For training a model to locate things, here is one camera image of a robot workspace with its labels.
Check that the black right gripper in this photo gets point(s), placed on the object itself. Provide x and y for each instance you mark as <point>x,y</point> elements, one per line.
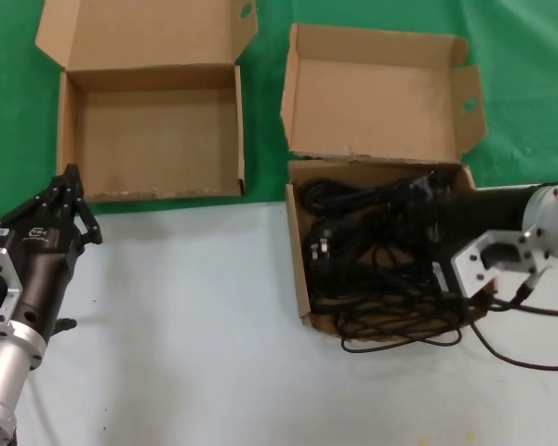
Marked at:
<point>479,213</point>

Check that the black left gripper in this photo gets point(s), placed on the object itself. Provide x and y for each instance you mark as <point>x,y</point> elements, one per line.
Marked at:
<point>46,260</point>

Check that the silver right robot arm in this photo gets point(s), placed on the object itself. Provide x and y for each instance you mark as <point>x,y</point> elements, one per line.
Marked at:
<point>555,218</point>

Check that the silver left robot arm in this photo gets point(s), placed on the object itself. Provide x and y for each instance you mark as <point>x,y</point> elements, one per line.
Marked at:
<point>4,371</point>

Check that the cardboard box with torn lid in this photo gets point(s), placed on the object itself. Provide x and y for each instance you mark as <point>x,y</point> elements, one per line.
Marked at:
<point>376,102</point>

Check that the cardboard box with intact lid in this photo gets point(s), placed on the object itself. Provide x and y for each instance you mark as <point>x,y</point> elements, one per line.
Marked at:
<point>158,135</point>

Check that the small black knob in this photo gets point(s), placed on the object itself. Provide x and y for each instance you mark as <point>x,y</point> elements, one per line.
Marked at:
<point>65,324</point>

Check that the green cloth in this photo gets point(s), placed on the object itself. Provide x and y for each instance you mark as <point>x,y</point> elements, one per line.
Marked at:
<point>269,93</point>

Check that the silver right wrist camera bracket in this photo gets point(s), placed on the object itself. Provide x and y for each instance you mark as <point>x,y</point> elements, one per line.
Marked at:
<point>474,265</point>

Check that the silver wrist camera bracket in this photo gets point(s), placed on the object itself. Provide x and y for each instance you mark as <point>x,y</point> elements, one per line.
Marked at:
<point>474,265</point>
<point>2,260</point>

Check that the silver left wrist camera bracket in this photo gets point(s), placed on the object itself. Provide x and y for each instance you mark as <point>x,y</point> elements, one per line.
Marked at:
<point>2,260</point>

